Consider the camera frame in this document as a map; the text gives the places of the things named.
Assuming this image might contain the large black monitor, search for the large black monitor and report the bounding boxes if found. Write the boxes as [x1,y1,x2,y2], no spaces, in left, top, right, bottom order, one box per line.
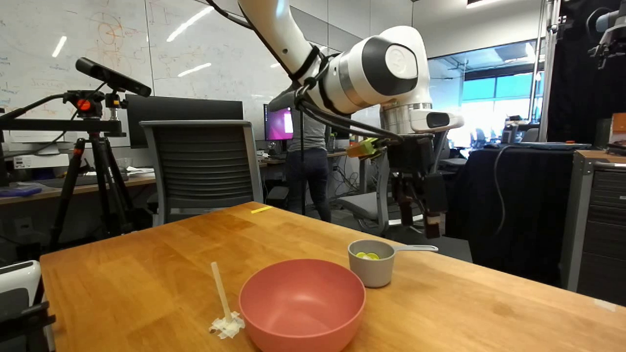
[124,94,244,151]

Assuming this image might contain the white and black equipment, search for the white and black equipment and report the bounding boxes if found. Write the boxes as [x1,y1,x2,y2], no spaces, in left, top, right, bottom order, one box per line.
[0,259,58,352]

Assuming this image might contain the orange cardboard box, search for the orange cardboard box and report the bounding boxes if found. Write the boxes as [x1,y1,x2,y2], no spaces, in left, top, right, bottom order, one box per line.
[607,112,626,149]

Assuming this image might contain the black camera tripod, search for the black camera tripod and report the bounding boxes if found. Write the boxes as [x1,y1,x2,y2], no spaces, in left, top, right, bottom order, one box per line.
[0,89,136,255]

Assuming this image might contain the black bar camera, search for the black bar camera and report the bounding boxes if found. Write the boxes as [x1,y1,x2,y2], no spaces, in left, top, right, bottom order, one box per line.
[73,55,152,98]

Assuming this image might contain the long wooden office desk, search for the long wooden office desk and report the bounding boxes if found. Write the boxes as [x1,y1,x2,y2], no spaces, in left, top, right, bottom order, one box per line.
[0,169,158,206]

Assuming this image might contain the small grey pot with handle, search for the small grey pot with handle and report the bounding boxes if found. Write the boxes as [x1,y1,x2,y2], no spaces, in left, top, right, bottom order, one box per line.
[345,239,439,290]

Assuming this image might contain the grey drawer cabinet wooden top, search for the grey drawer cabinet wooden top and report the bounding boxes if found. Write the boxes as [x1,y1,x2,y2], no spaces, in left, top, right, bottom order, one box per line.
[562,147,626,306]

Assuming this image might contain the black backdrop panel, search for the black backdrop panel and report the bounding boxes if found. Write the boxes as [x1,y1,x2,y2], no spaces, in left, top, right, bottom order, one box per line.
[545,0,626,149]

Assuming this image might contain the yellow green camera mount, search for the yellow green camera mount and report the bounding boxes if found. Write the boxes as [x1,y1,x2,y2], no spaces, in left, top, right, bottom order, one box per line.
[343,135,386,163]

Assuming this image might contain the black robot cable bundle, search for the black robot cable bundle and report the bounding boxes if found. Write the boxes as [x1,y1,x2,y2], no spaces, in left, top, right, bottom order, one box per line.
[291,46,406,143]

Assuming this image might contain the monitor with purple screen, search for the monitor with purple screen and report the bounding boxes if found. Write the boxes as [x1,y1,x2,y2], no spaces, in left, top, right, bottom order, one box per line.
[261,106,298,145]

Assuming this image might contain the white stick with fluffy end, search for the white stick with fluffy end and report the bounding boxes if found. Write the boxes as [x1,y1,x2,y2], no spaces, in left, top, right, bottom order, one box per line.
[206,261,246,343]

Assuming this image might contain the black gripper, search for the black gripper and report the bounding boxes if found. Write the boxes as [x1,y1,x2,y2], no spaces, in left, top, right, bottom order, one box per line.
[388,134,451,241]

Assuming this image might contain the standing person grey shirt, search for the standing person grey shirt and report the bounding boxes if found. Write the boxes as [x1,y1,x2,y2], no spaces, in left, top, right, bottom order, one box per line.
[281,91,334,223]

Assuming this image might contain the grey mesh office chair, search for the grey mesh office chair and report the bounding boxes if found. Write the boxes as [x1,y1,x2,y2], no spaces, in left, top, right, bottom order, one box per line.
[138,118,263,227]

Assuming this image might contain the pink bowl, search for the pink bowl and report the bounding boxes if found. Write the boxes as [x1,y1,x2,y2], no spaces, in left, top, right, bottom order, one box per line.
[236,259,367,352]

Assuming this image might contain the black draped desk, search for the black draped desk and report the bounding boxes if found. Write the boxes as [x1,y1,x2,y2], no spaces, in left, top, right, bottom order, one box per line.
[465,143,588,284]

